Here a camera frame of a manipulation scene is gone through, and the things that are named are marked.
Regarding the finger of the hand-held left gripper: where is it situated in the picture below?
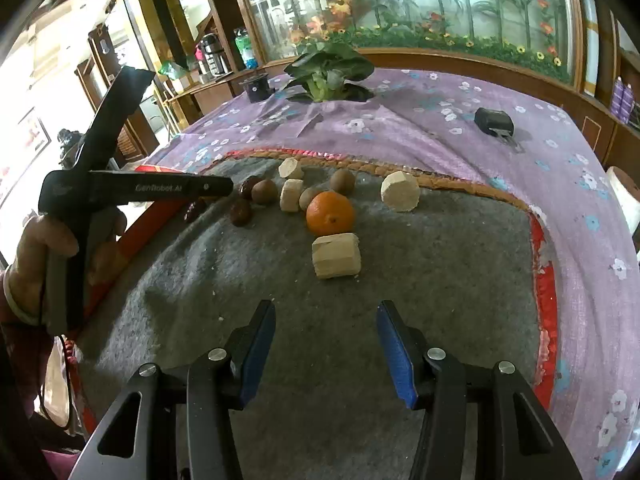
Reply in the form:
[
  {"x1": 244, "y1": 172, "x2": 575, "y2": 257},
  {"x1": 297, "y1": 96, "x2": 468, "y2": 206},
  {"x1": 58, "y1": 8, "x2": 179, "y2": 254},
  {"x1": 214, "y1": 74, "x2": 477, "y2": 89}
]
[{"x1": 185, "y1": 172, "x2": 235, "y2": 200}]

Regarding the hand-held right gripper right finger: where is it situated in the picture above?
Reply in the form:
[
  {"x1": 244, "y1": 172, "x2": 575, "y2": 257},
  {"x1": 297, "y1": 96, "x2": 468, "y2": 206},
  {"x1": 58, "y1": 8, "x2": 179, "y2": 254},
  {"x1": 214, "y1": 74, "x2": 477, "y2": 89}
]
[{"x1": 376, "y1": 300, "x2": 583, "y2": 480}]

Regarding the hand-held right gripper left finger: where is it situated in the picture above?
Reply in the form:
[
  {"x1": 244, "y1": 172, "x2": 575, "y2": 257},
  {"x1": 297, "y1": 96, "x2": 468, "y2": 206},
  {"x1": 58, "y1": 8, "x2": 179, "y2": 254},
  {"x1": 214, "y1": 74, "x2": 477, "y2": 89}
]
[{"x1": 67, "y1": 300, "x2": 277, "y2": 480}]

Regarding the orange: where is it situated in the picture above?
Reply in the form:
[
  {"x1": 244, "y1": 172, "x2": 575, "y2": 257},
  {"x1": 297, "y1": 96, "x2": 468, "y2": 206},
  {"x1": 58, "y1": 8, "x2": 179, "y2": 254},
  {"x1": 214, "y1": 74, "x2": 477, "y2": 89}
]
[{"x1": 305, "y1": 190, "x2": 356, "y2": 237}]

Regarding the person's left hand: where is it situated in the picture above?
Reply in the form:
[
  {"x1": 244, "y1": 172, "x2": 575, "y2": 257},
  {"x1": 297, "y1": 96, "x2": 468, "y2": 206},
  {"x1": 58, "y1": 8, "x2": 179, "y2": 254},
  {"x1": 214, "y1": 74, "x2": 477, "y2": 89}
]
[{"x1": 2, "y1": 205, "x2": 128, "y2": 328}]

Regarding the dark cloth pile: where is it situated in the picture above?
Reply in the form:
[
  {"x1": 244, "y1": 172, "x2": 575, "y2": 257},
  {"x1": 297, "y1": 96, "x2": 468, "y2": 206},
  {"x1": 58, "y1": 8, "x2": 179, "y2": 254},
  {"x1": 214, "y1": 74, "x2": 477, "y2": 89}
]
[{"x1": 56, "y1": 129, "x2": 86, "y2": 170}]

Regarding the wooden sideboard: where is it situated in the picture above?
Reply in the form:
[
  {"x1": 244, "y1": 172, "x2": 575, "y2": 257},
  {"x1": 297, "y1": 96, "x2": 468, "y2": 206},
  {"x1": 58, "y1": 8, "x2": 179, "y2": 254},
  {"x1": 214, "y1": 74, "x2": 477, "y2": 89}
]
[{"x1": 162, "y1": 71, "x2": 246, "y2": 133}]

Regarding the grey mat with red border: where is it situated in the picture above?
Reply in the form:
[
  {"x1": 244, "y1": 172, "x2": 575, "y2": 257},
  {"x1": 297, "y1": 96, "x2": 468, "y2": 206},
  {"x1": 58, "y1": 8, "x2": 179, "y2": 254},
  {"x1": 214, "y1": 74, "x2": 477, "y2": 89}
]
[{"x1": 75, "y1": 149, "x2": 558, "y2": 480}]

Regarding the black cup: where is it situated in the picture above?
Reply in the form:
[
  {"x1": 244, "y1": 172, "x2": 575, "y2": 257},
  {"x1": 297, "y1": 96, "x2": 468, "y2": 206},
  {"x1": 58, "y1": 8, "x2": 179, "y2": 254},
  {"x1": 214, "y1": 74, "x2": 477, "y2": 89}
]
[{"x1": 238, "y1": 74, "x2": 271, "y2": 103}]

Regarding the green plastic bag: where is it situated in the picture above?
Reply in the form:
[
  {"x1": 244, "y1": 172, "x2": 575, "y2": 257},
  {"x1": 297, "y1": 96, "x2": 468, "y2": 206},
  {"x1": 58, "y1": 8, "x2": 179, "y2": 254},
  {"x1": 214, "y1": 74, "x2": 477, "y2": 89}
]
[{"x1": 159, "y1": 59, "x2": 190, "y2": 82}]

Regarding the white bangle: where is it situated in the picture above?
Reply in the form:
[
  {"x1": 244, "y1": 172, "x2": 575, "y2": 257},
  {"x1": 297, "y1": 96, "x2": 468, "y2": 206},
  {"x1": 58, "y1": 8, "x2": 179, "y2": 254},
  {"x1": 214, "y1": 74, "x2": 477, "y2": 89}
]
[{"x1": 2, "y1": 270, "x2": 48, "y2": 327}]

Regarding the black steel thermos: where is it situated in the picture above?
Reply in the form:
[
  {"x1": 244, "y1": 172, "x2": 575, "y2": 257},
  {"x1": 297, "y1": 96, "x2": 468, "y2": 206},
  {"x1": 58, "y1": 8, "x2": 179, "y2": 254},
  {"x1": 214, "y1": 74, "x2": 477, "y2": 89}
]
[{"x1": 201, "y1": 34, "x2": 232, "y2": 78}]

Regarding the green plastic bottle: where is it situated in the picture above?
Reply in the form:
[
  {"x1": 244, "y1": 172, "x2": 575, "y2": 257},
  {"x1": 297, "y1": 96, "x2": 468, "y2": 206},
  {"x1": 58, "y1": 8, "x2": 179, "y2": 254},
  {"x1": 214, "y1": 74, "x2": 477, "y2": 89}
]
[{"x1": 234, "y1": 27, "x2": 259, "y2": 71}]

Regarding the green leafy vegetable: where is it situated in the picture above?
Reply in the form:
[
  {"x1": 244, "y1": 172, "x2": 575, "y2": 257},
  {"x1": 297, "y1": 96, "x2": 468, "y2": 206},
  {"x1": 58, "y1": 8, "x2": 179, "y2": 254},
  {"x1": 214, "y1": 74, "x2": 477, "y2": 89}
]
[{"x1": 283, "y1": 41, "x2": 376, "y2": 103}]

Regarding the purple floral tablecloth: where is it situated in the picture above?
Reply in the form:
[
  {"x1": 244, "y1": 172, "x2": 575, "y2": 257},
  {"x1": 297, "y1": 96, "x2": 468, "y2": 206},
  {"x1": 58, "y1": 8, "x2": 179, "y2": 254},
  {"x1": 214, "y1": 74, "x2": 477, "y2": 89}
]
[{"x1": 145, "y1": 67, "x2": 640, "y2": 480}]

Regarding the black box with metal clip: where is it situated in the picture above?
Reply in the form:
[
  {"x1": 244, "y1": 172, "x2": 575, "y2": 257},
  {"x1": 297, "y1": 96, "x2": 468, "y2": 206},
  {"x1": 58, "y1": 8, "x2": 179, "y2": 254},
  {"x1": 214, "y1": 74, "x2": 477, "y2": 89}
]
[{"x1": 474, "y1": 107, "x2": 526, "y2": 153}]

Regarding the flower-decorated glass partition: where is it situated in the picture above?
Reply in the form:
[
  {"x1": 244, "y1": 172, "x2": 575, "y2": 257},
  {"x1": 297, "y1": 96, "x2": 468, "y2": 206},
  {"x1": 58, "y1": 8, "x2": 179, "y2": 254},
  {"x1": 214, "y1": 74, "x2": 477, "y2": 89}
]
[{"x1": 225, "y1": 0, "x2": 586, "y2": 86}]

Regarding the framed wall picture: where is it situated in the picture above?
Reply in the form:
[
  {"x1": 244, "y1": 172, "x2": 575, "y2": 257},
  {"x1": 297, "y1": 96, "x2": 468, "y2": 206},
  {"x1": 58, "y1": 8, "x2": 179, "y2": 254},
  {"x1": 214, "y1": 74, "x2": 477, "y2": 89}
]
[{"x1": 15, "y1": 109, "x2": 52, "y2": 157}]

